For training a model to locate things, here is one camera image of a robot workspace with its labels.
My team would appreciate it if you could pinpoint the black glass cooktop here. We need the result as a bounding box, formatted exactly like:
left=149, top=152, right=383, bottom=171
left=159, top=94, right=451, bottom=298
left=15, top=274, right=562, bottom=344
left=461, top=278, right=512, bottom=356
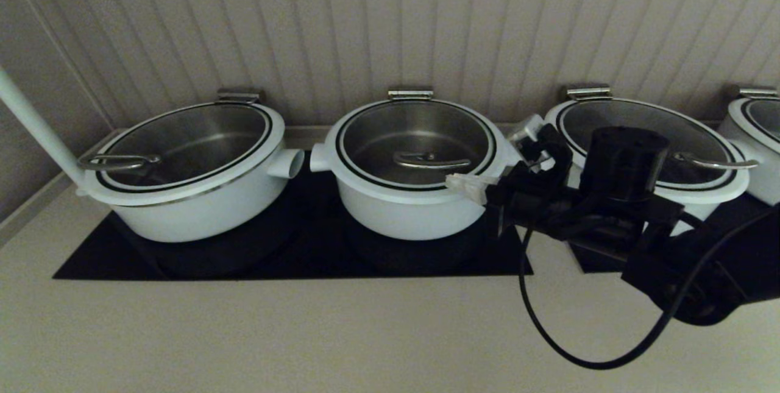
left=567, top=195, right=780, bottom=274
left=54, top=149, right=533, bottom=281

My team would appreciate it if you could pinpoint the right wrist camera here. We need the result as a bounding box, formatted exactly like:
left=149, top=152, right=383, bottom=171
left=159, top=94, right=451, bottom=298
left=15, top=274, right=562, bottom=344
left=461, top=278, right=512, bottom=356
left=509, top=114, right=573, bottom=169

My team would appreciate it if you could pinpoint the white slanted pole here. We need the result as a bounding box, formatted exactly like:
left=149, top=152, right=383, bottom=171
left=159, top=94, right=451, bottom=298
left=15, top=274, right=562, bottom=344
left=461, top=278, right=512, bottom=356
left=0, top=67, right=92, bottom=197

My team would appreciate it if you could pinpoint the glass lid with white rim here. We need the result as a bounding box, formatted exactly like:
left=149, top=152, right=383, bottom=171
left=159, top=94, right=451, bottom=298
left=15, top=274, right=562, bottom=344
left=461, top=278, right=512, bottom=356
left=325, top=99, right=506, bottom=204

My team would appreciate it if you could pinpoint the right white chafing pot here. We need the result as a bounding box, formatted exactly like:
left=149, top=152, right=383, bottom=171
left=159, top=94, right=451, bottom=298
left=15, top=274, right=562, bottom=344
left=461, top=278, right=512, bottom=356
left=544, top=99, right=759, bottom=205

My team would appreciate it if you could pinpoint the left white chafing pot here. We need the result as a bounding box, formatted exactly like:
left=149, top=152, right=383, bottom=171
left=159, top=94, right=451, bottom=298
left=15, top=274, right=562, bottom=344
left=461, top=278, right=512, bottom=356
left=78, top=102, right=286, bottom=207

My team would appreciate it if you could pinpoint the white chafing pot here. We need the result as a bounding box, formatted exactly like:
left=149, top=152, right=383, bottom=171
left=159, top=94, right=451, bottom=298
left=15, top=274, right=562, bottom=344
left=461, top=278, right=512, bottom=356
left=78, top=102, right=286, bottom=207
left=544, top=99, right=759, bottom=205

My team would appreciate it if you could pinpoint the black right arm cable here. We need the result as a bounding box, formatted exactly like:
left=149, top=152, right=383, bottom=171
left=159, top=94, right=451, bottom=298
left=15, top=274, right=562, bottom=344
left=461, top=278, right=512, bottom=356
left=518, top=204, right=780, bottom=371

